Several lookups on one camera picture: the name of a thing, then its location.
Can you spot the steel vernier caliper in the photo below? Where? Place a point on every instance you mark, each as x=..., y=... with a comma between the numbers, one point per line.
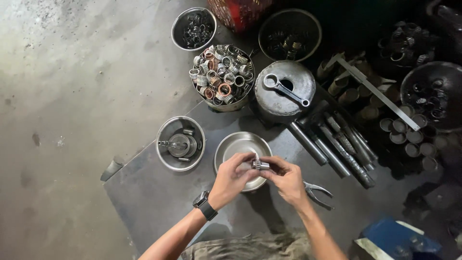
x=375, y=92

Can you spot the small steel needle bearing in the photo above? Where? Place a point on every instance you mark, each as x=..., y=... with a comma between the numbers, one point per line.
x=260, y=165

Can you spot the black wristwatch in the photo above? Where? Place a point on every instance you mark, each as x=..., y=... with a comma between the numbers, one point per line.
x=204, y=205

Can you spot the grey metal floor plate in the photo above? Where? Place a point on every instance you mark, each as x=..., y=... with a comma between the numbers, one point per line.
x=162, y=195

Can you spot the blue box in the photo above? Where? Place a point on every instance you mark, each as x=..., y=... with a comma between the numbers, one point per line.
x=393, y=236

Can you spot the person's left hand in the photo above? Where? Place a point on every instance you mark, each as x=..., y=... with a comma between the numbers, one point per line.
x=227, y=182

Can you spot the round grey metal drum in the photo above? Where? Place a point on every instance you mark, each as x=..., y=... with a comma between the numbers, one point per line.
x=278, y=103

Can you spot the red plastic crate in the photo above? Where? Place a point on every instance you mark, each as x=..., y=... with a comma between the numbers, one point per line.
x=238, y=12

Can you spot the large dark bowl with rings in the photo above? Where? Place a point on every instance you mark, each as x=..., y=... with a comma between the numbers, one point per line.
x=433, y=95

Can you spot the person's right hand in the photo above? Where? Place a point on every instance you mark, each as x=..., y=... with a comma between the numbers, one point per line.
x=288, y=182

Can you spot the steel bowl with shaft parts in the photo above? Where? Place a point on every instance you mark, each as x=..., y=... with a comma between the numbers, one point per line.
x=169, y=159

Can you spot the short knurled steel rod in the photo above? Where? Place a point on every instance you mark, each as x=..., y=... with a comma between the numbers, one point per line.
x=339, y=134

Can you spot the bowl heaped with bearing cages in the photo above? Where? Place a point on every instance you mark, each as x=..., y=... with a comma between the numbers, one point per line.
x=222, y=77

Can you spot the dark bowl with few bearings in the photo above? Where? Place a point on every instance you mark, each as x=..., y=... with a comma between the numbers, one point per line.
x=290, y=35

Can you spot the steel connecting rod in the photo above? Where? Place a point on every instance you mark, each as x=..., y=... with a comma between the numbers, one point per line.
x=286, y=90

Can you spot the long knurled steel rod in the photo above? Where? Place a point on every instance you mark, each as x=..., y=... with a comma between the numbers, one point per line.
x=348, y=160

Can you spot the small grey metal cylinder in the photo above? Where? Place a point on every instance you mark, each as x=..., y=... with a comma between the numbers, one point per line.
x=112, y=168

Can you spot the heap of dark bearing cages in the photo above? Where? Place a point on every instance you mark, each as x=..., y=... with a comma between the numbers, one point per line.
x=406, y=43

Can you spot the thin dark steel rod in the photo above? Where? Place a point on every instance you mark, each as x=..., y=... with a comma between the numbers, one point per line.
x=357, y=142

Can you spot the person's camouflage trousers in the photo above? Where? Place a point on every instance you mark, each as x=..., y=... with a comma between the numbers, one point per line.
x=252, y=247

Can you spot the round steel shaft part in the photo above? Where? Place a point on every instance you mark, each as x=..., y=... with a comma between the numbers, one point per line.
x=179, y=145

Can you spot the empty steel bowl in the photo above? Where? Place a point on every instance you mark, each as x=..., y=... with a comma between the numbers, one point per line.
x=238, y=144

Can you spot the smooth steel rod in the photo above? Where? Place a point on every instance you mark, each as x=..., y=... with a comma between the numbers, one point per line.
x=307, y=143
x=331, y=157

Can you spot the group of metal sleeves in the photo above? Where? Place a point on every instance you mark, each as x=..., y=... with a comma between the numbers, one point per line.
x=399, y=137

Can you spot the steel circlip pliers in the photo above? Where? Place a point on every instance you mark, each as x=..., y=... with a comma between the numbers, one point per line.
x=317, y=195

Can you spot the steel bowl of dark rings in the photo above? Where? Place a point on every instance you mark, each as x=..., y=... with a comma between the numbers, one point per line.
x=194, y=29

